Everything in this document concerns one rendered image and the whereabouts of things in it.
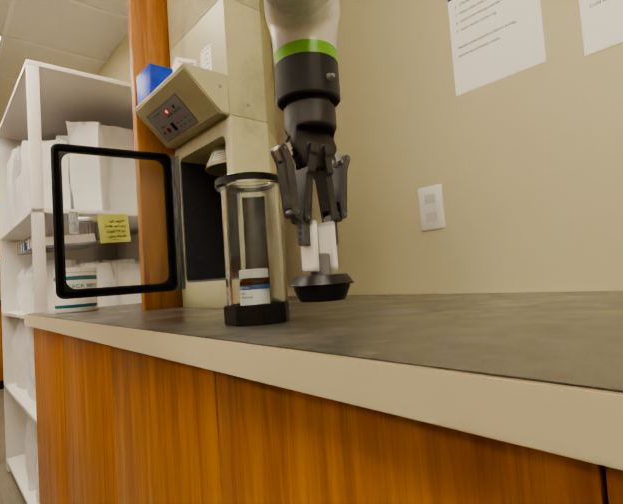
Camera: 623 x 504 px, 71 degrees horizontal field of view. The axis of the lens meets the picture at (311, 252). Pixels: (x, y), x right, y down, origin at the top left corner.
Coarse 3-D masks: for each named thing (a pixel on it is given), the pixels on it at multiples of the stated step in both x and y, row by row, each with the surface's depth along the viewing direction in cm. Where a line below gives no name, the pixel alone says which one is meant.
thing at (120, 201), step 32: (64, 160) 113; (96, 160) 117; (128, 160) 121; (64, 192) 112; (96, 192) 116; (128, 192) 121; (160, 192) 126; (64, 224) 111; (96, 224) 116; (128, 224) 120; (160, 224) 125; (96, 256) 115; (128, 256) 119; (160, 256) 124
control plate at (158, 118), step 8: (176, 96) 108; (168, 104) 112; (176, 104) 111; (184, 104) 109; (152, 112) 119; (160, 112) 117; (168, 112) 115; (176, 112) 113; (184, 112) 111; (152, 120) 121; (160, 120) 119; (168, 120) 118; (176, 120) 116; (184, 120) 114; (192, 120) 112; (160, 128) 122; (184, 128) 117; (168, 136) 123; (176, 136) 121
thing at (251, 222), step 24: (240, 192) 65; (264, 192) 66; (240, 216) 65; (264, 216) 66; (240, 240) 65; (264, 240) 65; (240, 264) 65; (264, 264) 65; (240, 288) 65; (264, 288) 65
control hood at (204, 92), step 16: (176, 80) 104; (192, 80) 101; (208, 80) 103; (224, 80) 106; (160, 96) 112; (192, 96) 105; (208, 96) 103; (224, 96) 106; (144, 112) 121; (192, 112) 110; (208, 112) 107; (224, 112) 105; (192, 128) 115; (176, 144) 126
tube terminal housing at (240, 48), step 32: (224, 0) 108; (192, 32) 120; (224, 32) 108; (256, 32) 114; (224, 64) 108; (256, 64) 113; (256, 96) 112; (224, 128) 108; (256, 128) 111; (192, 160) 129; (256, 160) 110; (192, 288) 123; (224, 288) 110
